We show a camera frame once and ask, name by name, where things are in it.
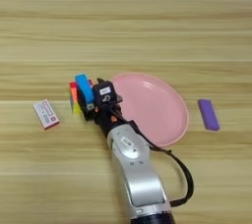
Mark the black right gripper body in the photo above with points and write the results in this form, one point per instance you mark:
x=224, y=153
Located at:
x=105, y=120

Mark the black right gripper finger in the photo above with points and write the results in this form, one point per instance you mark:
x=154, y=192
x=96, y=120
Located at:
x=86, y=112
x=99, y=81

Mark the blue rectangular block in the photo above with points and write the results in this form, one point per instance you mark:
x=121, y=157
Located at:
x=84, y=89

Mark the multicoloured puzzle cube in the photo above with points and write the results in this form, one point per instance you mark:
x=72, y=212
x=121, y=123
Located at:
x=74, y=98

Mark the white and red eraser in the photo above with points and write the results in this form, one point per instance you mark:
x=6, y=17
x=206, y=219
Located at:
x=46, y=114

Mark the pink round plate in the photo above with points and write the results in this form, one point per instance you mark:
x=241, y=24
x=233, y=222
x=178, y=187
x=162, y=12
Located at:
x=154, y=110

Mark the purple rectangular block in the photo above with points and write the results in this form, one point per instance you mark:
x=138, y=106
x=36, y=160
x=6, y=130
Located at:
x=208, y=115

